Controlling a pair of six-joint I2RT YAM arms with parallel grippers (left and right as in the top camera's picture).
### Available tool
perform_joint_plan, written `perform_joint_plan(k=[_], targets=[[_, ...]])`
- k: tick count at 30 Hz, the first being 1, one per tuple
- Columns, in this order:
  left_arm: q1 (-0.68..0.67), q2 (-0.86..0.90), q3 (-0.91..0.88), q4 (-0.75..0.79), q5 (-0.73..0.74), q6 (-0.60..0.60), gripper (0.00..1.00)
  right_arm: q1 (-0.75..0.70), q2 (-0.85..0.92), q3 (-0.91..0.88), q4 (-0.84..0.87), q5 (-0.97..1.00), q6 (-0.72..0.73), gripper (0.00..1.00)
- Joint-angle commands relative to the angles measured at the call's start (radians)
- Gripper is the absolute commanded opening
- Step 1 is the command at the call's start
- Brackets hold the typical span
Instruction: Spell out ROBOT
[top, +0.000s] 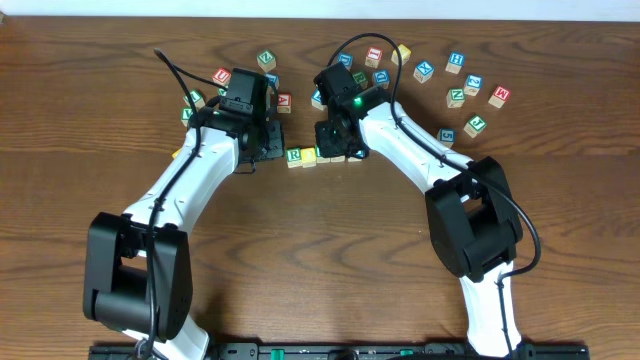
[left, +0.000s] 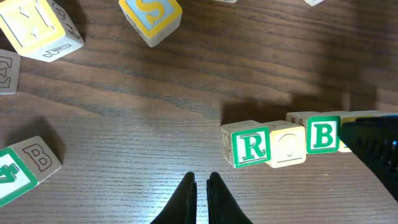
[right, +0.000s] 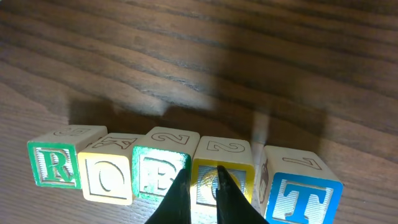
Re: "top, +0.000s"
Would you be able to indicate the blue L wooden block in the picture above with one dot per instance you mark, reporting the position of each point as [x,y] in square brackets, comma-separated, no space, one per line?
[316,100]

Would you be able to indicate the green B wooden block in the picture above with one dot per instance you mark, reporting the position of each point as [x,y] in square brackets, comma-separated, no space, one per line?
[319,158]

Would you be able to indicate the blue H wooden block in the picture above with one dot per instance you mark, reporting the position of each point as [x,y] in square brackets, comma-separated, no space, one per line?
[455,62]

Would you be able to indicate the red A wooden block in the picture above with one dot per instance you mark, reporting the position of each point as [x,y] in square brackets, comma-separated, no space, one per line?
[284,103]

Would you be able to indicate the blue X wooden block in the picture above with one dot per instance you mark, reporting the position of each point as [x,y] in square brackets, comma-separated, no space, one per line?
[423,72]

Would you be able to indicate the green L wooden block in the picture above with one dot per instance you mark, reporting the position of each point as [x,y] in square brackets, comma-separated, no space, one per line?
[195,99]

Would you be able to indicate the blue P wooden block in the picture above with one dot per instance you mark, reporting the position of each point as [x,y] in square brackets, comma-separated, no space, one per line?
[273,78]

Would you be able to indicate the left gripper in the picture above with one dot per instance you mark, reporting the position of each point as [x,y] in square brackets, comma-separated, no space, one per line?
[273,141]

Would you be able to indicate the blue d wooden block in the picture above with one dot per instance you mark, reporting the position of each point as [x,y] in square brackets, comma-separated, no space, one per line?
[381,78]
[346,59]

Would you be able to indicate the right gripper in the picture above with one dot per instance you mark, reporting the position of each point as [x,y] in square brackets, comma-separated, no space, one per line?
[325,146]

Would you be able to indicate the red U wooden block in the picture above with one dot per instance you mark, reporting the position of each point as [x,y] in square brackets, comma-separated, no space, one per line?
[222,77]

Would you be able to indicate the yellow top wooden block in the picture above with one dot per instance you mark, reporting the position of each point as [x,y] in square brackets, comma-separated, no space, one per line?
[401,55]

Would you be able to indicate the red I wooden block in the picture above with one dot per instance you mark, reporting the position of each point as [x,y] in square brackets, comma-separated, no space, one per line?
[373,57]

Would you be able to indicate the red M wooden block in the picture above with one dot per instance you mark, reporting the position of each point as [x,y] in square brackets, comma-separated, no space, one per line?
[499,97]

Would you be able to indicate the blue 5 wooden block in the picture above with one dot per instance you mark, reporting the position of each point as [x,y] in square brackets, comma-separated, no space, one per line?
[446,137]

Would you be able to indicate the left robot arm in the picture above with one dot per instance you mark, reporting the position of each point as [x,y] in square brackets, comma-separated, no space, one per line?
[138,267]

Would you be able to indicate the blue D wooden block upper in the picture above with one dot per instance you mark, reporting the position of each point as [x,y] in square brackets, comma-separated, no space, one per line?
[346,59]

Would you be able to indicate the green J wooden block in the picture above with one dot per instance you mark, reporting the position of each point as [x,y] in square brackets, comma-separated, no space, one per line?
[474,126]

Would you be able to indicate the blue D wooden block lower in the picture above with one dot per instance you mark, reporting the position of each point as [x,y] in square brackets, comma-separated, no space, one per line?
[381,78]

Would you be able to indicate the yellow O wooden block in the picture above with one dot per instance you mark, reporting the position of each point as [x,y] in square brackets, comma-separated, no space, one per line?
[337,159]
[308,157]

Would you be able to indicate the green block near top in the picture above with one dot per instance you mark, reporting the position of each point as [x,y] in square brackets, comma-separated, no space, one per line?
[266,60]

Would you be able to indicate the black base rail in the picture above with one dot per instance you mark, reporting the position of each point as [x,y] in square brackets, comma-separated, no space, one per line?
[445,351]

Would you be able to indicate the blue 2 wooden block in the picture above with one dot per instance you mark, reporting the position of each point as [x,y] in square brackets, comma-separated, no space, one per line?
[473,85]

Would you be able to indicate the green r wooden block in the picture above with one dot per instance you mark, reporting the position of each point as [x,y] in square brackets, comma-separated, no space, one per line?
[361,79]
[293,157]

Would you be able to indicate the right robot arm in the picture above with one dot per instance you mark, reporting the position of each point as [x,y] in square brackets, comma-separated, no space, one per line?
[474,223]

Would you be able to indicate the green V wooden block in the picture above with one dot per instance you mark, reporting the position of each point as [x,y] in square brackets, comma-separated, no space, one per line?
[186,114]

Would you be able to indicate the green N wooden block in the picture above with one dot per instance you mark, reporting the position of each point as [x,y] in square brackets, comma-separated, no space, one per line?
[455,98]

